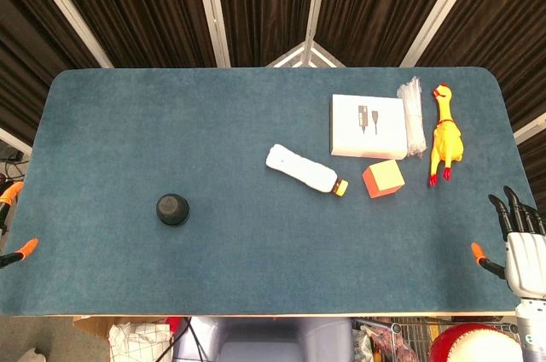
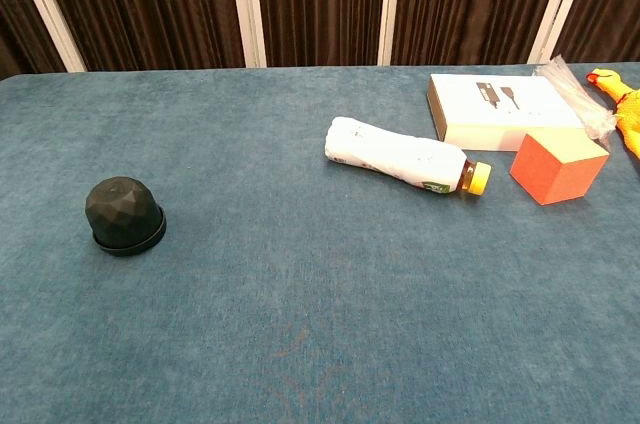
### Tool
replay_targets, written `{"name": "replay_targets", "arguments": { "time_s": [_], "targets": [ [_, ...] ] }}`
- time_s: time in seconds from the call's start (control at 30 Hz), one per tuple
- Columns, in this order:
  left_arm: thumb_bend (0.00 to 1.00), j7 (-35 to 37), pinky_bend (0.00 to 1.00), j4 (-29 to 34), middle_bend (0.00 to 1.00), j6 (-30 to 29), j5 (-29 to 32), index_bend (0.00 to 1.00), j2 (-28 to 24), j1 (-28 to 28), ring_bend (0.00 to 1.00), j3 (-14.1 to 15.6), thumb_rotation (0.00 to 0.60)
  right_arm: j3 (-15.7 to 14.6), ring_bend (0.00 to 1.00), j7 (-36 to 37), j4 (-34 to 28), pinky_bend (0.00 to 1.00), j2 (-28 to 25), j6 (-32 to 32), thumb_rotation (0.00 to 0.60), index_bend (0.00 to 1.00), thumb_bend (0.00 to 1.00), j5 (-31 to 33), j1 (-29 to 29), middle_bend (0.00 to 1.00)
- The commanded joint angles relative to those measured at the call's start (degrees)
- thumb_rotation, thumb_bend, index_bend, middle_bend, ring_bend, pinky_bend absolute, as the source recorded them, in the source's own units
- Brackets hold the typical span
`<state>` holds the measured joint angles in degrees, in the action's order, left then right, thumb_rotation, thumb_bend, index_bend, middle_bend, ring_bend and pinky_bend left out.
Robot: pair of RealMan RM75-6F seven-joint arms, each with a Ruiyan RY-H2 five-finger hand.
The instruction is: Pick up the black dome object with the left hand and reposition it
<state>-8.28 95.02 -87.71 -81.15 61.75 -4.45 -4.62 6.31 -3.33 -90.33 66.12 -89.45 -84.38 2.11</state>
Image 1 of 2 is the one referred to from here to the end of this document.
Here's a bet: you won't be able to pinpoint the black faceted dice cup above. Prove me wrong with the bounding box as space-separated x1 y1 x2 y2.
155 193 189 225

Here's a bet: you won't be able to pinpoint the blue table cloth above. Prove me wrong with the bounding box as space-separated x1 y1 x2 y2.
0 67 546 318

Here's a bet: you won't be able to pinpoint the white checkered cloth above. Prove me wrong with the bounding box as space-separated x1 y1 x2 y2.
107 321 174 362

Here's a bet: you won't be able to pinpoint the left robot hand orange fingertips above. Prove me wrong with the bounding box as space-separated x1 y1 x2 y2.
0 180 40 270

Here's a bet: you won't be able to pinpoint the clear plastic bag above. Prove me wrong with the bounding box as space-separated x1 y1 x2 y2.
396 75 428 159

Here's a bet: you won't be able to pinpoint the black round tray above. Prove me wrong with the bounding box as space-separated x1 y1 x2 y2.
158 203 191 227

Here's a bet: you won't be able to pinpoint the white triangular frame brace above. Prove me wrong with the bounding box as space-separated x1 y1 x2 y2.
266 40 346 68

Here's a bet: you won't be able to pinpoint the white-wrapped bottle yellow cap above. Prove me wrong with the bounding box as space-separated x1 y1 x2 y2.
264 143 350 198

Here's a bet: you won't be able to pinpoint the brown cardboard box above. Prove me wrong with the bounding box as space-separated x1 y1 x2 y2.
72 315 129 340

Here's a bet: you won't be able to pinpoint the red and white ball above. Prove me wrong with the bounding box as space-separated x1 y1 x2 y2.
428 322 525 362

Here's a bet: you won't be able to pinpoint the white flat cardboard box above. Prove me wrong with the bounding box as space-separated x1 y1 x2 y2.
328 93 409 161

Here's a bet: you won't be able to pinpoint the yellow rubber chicken toy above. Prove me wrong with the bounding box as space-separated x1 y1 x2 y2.
428 83 465 188

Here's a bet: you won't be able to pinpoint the metal wire basket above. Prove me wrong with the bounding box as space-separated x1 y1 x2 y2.
351 317 520 362

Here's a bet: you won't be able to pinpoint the black cable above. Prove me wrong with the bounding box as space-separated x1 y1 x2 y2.
170 317 206 362

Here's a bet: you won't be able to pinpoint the right robot hand orange thumb tip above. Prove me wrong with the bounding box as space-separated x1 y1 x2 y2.
470 185 546 300

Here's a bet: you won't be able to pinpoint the dark brown curtain panel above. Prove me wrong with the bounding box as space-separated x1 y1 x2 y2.
415 0 546 132
0 0 108 148
40 0 218 69
212 0 320 68
315 0 466 68

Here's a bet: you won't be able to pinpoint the colourful plastic packet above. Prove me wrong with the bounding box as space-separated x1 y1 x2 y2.
353 323 427 362

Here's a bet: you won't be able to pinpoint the orange cube block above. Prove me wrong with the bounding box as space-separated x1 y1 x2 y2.
362 160 406 200

